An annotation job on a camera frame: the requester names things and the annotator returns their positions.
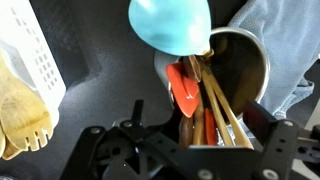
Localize blue cloth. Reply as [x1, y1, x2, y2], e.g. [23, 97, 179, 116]
[228, 0, 320, 121]

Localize teal silicone spatula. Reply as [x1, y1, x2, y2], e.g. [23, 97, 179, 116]
[128, 0, 213, 57]

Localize red spatula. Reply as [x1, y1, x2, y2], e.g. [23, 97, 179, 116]
[165, 61, 219, 148]

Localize wooden utensils bundle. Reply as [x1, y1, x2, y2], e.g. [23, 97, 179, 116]
[204, 63, 255, 150]

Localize steel utensil cup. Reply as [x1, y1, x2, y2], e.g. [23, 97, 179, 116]
[153, 26, 270, 148]

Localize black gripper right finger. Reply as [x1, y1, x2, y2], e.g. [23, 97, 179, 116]
[242, 99, 320, 180]

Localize round black table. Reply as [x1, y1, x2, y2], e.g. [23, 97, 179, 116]
[0, 0, 320, 180]

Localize white plastic basket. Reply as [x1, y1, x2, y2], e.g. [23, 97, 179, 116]
[0, 0, 68, 129]

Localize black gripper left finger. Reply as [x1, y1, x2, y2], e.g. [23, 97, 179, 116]
[59, 99, 158, 180]

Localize bamboo spoon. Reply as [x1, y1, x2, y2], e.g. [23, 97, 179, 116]
[199, 64, 236, 148]

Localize wooden spoon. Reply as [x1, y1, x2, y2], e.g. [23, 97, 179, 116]
[0, 123, 25, 162]

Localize slotted wooden spatula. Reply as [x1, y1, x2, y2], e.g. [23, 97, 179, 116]
[0, 49, 54, 153]

